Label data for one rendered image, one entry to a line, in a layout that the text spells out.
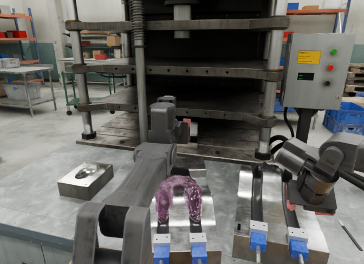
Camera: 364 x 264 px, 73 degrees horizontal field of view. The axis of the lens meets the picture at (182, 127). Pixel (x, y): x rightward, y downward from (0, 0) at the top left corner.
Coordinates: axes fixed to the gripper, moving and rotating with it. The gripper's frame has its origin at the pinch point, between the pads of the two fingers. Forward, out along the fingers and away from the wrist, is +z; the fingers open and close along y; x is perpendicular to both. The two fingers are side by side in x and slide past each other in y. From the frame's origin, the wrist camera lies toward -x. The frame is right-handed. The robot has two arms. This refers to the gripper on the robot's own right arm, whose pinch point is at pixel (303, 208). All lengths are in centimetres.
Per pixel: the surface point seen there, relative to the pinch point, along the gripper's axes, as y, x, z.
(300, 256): -0.2, 10.1, 7.0
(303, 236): -1.3, 4.4, 7.9
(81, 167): 90, -14, 24
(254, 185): 11.7, -16.6, 21.1
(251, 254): 12.1, 10.2, 14.9
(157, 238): 39.4, 13.6, 6.8
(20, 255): 105, 24, 37
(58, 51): 614, -545, 303
